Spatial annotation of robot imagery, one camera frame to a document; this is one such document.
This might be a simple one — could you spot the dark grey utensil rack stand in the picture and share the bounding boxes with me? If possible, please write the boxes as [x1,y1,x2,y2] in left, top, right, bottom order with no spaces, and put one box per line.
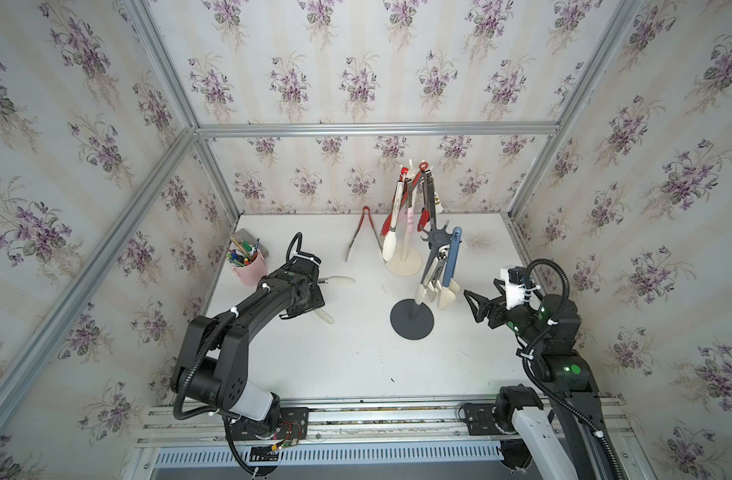
[390,223,463,341]

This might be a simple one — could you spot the steel tongs red handle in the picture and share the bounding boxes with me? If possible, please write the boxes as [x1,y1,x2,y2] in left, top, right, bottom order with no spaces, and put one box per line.
[344,205,384,263]
[381,166,414,238]

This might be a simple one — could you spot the steel tongs white ring large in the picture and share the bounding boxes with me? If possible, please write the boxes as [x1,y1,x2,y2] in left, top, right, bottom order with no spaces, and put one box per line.
[382,172,407,263]

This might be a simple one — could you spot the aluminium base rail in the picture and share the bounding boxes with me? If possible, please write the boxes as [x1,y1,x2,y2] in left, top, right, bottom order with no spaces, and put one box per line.
[122,395,583,480]

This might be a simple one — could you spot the steel tongs cream silicone tips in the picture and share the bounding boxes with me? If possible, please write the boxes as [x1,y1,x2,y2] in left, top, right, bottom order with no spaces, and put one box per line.
[414,245,450,305]

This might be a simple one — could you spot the pink pen holder bucket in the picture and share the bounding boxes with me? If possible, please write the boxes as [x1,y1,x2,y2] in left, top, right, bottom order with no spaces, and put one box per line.
[231,252,268,288]

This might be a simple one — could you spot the red silicone tip tongs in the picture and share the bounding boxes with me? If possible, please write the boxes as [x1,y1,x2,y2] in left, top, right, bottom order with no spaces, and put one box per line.
[405,161,431,232]

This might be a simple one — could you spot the black silicone tip tongs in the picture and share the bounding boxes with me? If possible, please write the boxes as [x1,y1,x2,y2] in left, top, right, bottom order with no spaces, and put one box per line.
[422,171,437,230]

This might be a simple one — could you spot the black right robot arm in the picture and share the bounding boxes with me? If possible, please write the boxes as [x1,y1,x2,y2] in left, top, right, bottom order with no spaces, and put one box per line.
[463,258,626,479]

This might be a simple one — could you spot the small white steel tongs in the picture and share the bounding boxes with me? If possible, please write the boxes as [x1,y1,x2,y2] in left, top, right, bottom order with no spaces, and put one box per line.
[432,185,444,215]

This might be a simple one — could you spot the cream utensil rack stand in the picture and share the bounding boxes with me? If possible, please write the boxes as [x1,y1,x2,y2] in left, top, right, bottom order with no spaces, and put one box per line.
[384,161,423,277]

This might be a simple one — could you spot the pink cat paw tongs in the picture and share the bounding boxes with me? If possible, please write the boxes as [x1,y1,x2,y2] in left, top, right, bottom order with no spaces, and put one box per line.
[405,191,415,237]

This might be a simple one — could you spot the coloured pens in bucket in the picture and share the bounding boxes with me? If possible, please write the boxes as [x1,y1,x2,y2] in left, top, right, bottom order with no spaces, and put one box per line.
[225,238,260,268]

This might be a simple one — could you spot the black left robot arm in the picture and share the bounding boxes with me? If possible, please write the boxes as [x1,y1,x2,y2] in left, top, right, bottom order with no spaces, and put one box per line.
[170,232,325,431]

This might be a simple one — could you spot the steel tongs white tips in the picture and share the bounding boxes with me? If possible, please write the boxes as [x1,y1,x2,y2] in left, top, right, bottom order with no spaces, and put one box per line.
[313,276,356,325]

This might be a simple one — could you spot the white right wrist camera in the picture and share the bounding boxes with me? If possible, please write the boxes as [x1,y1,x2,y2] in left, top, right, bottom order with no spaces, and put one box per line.
[500,266,542,310]

